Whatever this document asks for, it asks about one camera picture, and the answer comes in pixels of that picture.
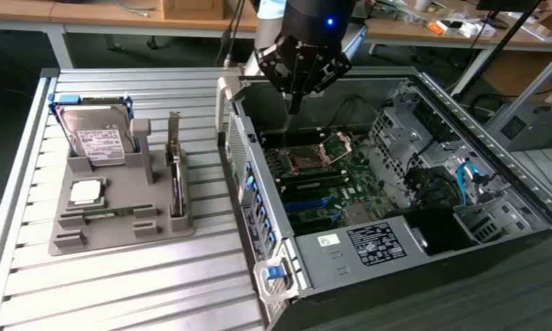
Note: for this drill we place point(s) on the perforated metal drive cage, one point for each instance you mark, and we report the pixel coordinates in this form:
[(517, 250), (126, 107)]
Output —
[(394, 138)]

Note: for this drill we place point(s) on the black slanted pole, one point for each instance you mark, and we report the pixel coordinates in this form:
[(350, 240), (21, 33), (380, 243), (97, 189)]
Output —
[(520, 22)]

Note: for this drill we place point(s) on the open grey PC case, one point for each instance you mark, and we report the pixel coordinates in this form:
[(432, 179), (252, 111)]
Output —
[(441, 272)]

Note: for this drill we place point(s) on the square chipset heatsink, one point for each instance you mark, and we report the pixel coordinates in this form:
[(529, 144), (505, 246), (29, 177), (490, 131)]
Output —
[(357, 213)]

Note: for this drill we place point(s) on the graphics card with fan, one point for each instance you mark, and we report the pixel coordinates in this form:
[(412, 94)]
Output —
[(176, 179)]

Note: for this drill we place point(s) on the grey parts rack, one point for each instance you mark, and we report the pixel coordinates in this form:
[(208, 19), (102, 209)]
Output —
[(133, 193)]

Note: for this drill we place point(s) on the silver CPU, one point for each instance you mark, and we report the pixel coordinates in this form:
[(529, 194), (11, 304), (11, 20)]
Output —
[(86, 191)]

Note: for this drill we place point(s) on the green RAM stick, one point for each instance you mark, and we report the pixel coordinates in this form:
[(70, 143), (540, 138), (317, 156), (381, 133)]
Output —
[(114, 212)]

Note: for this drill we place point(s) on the wooden desk with grey legs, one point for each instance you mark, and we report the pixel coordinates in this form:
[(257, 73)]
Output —
[(95, 15)]

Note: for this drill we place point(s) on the green motherboard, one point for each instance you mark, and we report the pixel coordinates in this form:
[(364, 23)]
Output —
[(362, 193)]

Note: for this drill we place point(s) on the white cup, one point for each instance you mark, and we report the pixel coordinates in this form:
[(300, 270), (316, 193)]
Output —
[(424, 4)]

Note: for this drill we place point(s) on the silver hard disk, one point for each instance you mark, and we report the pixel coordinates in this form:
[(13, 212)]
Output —
[(95, 134)]

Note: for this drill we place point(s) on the grey power supply unit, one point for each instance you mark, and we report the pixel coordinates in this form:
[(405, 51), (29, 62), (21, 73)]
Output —
[(330, 258)]

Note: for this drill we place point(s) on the blue disk caddy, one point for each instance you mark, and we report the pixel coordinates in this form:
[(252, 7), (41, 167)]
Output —
[(67, 99)]

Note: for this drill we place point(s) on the metal socket cover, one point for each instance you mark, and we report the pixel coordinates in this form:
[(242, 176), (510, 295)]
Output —
[(336, 148)]

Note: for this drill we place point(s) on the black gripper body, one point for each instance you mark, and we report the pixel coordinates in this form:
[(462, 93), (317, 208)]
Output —
[(312, 24)]

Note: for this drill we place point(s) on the orange small box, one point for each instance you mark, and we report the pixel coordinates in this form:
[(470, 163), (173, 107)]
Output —
[(436, 27)]

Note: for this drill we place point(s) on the cluttered wooden desk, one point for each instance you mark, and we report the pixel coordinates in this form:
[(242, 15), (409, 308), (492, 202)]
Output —
[(547, 43)]

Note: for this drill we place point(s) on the grey computer tower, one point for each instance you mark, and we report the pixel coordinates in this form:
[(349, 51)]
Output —
[(533, 131)]

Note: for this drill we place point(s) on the brown cardboard box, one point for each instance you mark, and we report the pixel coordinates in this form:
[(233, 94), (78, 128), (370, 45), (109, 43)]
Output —
[(193, 8)]

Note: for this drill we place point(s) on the blue case latch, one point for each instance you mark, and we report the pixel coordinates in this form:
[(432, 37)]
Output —
[(272, 273)]

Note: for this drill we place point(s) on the black monitor with stand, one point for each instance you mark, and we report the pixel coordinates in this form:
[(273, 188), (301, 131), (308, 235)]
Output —
[(494, 22)]

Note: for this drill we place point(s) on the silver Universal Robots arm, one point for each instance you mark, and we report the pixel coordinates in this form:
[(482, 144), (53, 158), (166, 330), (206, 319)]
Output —
[(266, 38)]

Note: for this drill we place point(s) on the white small box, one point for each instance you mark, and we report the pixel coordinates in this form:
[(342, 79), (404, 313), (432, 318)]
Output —
[(480, 30)]

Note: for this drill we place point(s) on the CPU socket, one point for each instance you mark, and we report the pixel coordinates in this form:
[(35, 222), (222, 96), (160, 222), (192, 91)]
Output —
[(302, 159)]

